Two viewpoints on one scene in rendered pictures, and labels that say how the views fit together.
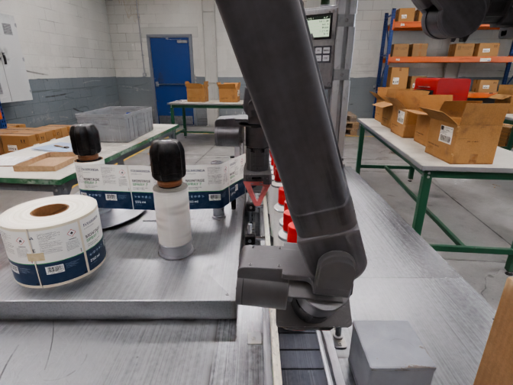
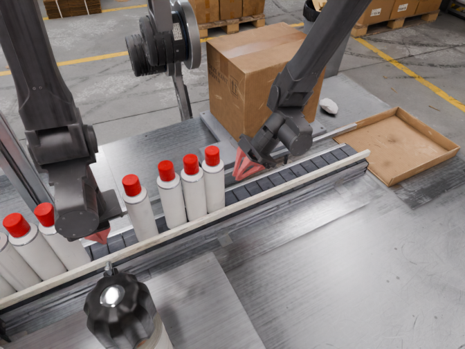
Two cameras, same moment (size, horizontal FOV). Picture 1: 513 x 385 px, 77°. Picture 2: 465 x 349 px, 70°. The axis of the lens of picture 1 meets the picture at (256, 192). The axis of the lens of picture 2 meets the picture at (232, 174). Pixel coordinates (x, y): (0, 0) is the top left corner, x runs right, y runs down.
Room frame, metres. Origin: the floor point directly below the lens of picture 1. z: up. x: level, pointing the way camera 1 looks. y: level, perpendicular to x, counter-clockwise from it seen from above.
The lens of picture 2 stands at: (0.71, 0.43, 1.57)
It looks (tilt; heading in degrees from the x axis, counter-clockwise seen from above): 46 degrees down; 242
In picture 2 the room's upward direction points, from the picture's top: straight up
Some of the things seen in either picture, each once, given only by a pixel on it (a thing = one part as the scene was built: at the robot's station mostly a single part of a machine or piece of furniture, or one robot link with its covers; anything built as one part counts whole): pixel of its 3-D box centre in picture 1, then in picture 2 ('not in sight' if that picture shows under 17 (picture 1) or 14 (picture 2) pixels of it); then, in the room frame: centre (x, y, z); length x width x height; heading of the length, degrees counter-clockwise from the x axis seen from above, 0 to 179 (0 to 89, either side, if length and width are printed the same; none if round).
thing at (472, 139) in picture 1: (464, 130); not in sight; (2.15, -1.37, 0.97); 0.51 x 0.39 x 0.37; 89
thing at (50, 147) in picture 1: (62, 147); not in sight; (2.34, 1.42, 0.81); 0.32 x 0.24 x 0.01; 70
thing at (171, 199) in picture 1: (171, 198); (137, 338); (0.76, 0.21, 1.03); 0.09 x 0.09 x 0.30
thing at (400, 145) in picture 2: not in sight; (394, 142); (-0.16, -0.07, 0.85); 0.30 x 0.26 x 0.04; 0
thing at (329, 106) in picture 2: not in sight; (328, 105); (-0.11, -0.34, 0.85); 0.08 x 0.07 x 0.04; 63
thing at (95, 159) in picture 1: (90, 168); not in sight; (1.01, 0.53, 1.04); 0.09 x 0.09 x 0.29
